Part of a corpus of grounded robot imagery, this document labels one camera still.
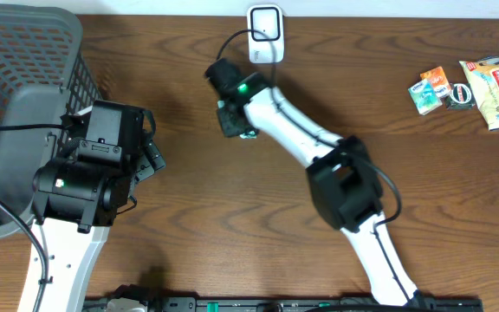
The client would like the teal candy wrapper packet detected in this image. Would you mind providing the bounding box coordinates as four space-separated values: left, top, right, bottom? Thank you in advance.
217 99 259 140

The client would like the small teal packet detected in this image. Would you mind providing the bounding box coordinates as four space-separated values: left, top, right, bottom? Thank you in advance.
408 79 442 115

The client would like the orange snack packet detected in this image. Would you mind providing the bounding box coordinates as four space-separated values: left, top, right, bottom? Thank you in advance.
420 67 451 98

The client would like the dark green round-label packet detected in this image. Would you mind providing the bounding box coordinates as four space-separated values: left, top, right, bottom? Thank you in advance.
444 83 476 110

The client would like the large white snack bag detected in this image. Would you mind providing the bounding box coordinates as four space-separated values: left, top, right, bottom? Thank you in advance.
459 56 499 131

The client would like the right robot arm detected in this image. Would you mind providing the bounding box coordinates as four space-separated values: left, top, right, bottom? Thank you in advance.
204 58 418 306

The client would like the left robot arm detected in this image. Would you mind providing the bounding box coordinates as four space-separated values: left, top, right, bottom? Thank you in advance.
18 100 165 311

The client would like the grey plastic basket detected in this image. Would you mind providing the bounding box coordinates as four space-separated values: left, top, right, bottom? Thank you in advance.
0 4 100 224

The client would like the black left camera cable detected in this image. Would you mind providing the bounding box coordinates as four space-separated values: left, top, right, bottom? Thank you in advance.
0 123 75 132

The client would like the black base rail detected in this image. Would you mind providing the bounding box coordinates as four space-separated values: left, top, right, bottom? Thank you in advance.
82 296 484 312

